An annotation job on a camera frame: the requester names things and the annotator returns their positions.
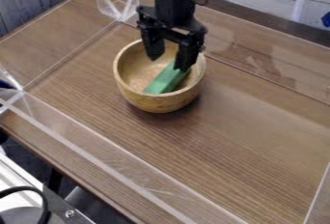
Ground clear acrylic front barrier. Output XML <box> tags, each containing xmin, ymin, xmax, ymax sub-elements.
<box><xmin>0</xmin><ymin>67</ymin><xmax>247</xmax><ymax>224</ymax></box>

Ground black cable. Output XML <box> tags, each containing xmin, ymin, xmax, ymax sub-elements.
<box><xmin>0</xmin><ymin>185</ymin><xmax>55</xmax><ymax>224</ymax></box>

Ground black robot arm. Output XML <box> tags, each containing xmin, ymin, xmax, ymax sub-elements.
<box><xmin>136</xmin><ymin>0</ymin><xmax>207</xmax><ymax>70</ymax></box>

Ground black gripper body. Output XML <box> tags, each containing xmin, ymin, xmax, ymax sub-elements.
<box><xmin>136</xmin><ymin>0</ymin><xmax>207</xmax><ymax>51</ymax></box>

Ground clear acrylic corner bracket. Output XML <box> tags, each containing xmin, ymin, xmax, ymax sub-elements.
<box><xmin>96</xmin><ymin>0</ymin><xmax>139</xmax><ymax>22</ymax></box>

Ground grey metal bracket with screw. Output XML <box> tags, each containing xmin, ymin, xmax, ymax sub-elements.
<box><xmin>43</xmin><ymin>186</ymin><xmax>95</xmax><ymax>224</ymax></box>

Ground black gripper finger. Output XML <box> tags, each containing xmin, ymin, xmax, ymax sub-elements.
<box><xmin>173</xmin><ymin>39</ymin><xmax>200</xmax><ymax>70</ymax></box>
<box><xmin>139</xmin><ymin>23</ymin><xmax>165</xmax><ymax>61</ymax></box>

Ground green rectangular block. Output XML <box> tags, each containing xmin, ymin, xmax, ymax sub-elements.
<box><xmin>143</xmin><ymin>61</ymin><xmax>190</xmax><ymax>94</ymax></box>

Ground white container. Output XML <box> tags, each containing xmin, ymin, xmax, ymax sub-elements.
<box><xmin>291</xmin><ymin>0</ymin><xmax>330</xmax><ymax>31</ymax></box>

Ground brown wooden bowl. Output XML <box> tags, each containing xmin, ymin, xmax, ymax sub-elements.
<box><xmin>113</xmin><ymin>40</ymin><xmax>206</xmax><ymax>113</ymax></box>

